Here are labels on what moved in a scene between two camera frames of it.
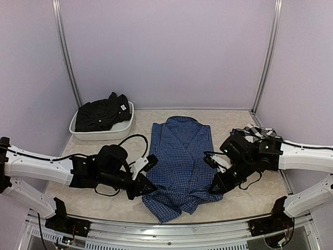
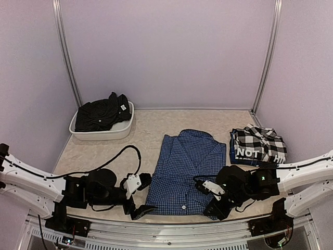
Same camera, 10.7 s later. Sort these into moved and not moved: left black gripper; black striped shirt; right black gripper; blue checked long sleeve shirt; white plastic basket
Moved: left black gripper; right black gripper; blue checked long sleeve shirt
Not moved: black striped shirt; white plastic basket
